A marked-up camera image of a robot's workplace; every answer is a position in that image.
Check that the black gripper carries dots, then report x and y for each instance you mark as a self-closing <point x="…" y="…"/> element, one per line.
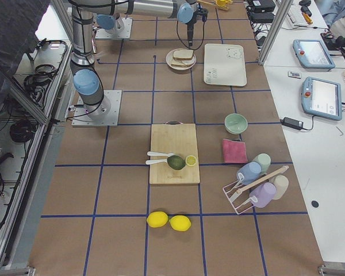
<point x="190" y="27"/>

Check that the bread slice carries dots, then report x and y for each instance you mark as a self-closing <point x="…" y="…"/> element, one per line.
<point x="182" y="63"/>
<point x="183" y="54"/>

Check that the white round plate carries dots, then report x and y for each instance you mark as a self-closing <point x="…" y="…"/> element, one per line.
<point x="168" y="59"/>

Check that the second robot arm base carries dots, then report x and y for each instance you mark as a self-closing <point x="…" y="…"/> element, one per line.
<point x="112" y="28"/>

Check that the cream bear tray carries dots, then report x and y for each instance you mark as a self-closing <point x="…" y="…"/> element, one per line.
<point x="224" y="65"/>

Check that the white keyboard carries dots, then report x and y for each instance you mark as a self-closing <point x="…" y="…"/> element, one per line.
<point x="295" y="16"/>

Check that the light green bowl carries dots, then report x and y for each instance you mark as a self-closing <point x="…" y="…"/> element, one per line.
<point x="235" y="123"/>

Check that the upper teach pendant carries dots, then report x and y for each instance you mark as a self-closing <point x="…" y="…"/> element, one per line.
<point x="313" y="54"/>

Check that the teach pendant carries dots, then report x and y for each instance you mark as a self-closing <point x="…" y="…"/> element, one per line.
<point x="321" y="98"/>
<point x="313" y="54"/>

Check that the wooden cutting board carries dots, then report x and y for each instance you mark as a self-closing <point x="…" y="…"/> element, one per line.
<point x="180" y="139"/>

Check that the pink cloth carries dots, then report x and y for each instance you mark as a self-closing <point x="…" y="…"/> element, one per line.
<point x="234" y="151"/>

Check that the lower teach pendant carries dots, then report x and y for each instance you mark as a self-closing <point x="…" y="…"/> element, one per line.
<point x="321" y="98"/>

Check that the black power adapter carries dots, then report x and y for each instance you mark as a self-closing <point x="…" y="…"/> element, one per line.
<point x="292" y="123"/>

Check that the lemon half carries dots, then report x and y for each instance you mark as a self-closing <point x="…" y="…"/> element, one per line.
<point x="190" y="160"/>

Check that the green avocado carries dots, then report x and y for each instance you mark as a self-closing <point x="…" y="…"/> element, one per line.
<point x="176" y="162"/>

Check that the green cup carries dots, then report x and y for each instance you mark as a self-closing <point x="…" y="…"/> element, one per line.
<point x="264" y="160"/>

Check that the lower white spoon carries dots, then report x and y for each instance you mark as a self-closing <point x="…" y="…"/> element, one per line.
<point x="155" y="161"/>

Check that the blue cup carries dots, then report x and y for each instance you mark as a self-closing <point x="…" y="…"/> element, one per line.
<point x="248" y="173"/>

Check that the beige cup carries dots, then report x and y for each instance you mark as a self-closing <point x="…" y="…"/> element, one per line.
<point x="281" y="184"/>

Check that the purple cup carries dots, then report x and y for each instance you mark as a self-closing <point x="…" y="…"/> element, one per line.
<point x="263" y="194"/>

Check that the right whole lemon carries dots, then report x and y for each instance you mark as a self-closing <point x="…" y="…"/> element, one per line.
<point x="180" y="223"/>

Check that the whole lemon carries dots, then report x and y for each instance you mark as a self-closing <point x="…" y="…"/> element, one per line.
<point x="180" y="223"/>
<point x="157" y="219"/>

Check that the left whole lemon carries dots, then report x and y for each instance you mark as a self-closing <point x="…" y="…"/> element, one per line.
<point x="157" y="219"/>

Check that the wooden rack handle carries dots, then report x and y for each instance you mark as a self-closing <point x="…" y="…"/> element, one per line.
<point x="262" y="179"/>

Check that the white wire cup rack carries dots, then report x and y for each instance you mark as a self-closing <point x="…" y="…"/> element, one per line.
<point x="232" y="197"/>

